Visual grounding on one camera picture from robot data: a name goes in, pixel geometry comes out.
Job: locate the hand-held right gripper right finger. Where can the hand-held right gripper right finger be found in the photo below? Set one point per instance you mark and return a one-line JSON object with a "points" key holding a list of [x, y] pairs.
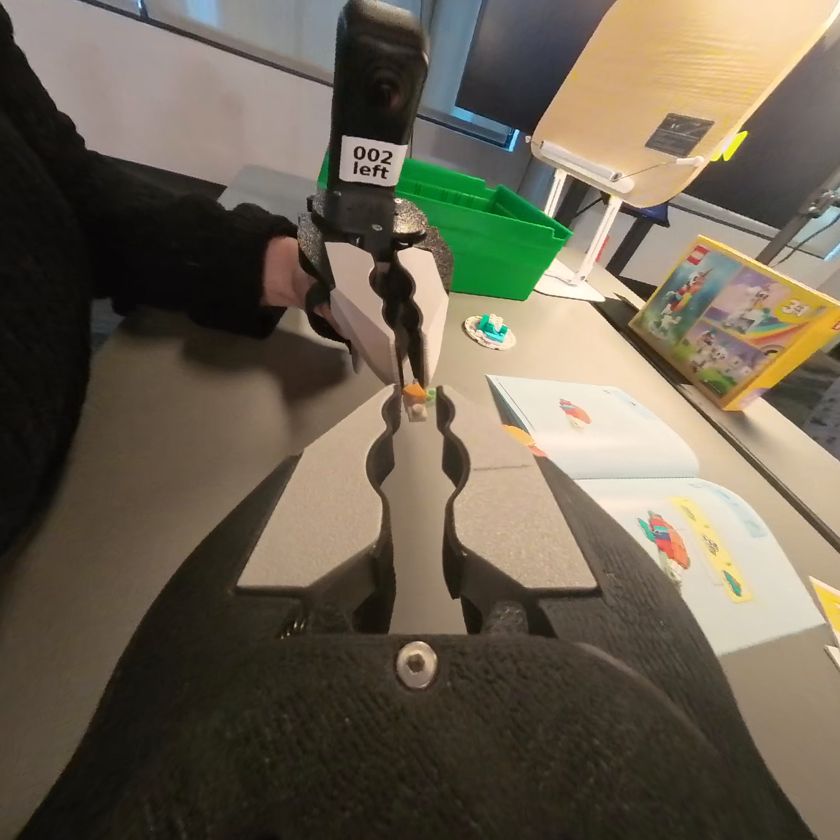
{"points": [[518, 525]]}

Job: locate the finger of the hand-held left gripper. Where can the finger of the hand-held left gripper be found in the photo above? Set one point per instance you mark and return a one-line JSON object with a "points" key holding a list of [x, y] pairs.
{"points": [[358, 308], [433, 315]]}

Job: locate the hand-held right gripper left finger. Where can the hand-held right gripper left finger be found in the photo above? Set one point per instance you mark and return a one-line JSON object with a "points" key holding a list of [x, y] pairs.
{"points": [[315, 518]]}

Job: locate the small orange green lego assembly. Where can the small orange green lego assembly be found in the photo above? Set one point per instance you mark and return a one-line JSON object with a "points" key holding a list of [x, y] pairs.
{"points": [[415, 394]]}

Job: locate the person's left forearm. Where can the person's left forearm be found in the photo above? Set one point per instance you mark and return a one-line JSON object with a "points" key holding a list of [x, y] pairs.
{"points": [[184, 256]]}

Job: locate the white round lego plate build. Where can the white round lego plate build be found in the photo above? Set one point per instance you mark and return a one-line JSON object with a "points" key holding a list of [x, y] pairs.
{"points": [[489, 331]]}

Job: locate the colourful lego fish model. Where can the colourful lego fish model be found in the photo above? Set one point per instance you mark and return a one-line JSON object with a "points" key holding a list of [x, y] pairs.
{"points": [[522, 436]]}

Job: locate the yellow lego set box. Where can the yellow lego set box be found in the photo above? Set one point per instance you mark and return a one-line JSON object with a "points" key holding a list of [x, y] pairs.
{"points": [[735, 315]]}

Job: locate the person's left hand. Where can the person's left hand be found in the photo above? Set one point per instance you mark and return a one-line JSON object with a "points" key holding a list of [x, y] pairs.
{"points": [[285, 272]]}

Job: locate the green plastic bin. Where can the green plastic bin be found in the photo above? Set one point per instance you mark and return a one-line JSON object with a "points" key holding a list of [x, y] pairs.
{"points": [[485, 229]]}

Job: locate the open light blue instruction booklet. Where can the open light blue instruction booklet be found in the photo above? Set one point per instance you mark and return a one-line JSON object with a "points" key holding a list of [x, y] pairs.
{"points": [[623, 433]]}

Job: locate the yellow cover instruction booklet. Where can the yellow cover instruction booklet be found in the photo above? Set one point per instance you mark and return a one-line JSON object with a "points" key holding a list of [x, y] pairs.
{"points": [[828, 610]]}

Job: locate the person's black sweater torso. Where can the person's black sweater torso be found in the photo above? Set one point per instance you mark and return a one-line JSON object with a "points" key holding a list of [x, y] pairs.
{"points": [[33, 262]]}

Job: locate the grey metal stand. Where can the grey metal stand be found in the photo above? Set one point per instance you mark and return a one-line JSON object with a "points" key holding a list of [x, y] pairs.
{"points": [[797, 226]]}

